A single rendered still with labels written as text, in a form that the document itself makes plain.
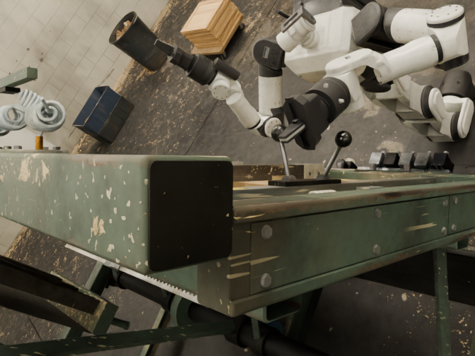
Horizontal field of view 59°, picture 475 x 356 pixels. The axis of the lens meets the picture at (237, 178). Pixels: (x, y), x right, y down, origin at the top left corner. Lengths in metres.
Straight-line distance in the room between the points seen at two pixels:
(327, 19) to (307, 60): 0.14
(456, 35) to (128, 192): 0.87
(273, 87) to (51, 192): 1.18
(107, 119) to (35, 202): 5.02
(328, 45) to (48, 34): 5.39
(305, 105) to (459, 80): 1.63
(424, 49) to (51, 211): 0.84
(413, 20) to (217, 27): 3.54
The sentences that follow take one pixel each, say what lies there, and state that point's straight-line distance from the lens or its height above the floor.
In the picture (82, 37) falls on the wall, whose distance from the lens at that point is 6.62.
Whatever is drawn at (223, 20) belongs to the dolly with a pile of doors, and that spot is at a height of 0.29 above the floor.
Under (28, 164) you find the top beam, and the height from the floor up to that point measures 1.96.
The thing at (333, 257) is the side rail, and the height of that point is 1.66.
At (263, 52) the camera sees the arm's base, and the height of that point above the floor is 1.35.
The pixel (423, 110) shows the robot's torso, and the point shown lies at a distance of 2.00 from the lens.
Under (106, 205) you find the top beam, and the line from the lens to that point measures 0.41.
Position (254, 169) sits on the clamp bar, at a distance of 1.39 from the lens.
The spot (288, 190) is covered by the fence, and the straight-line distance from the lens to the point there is 0.86.
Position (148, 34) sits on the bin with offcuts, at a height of 0.38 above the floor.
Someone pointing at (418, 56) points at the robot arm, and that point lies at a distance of 1.06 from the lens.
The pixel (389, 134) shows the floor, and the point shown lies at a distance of 2.86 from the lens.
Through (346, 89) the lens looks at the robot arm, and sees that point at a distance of 0.99.
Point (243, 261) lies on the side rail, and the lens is 0.44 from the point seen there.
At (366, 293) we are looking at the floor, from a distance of 2.44.
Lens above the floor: 2.12
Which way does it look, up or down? 38 degrees down
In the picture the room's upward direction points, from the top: 52 degrees counter-clockwise
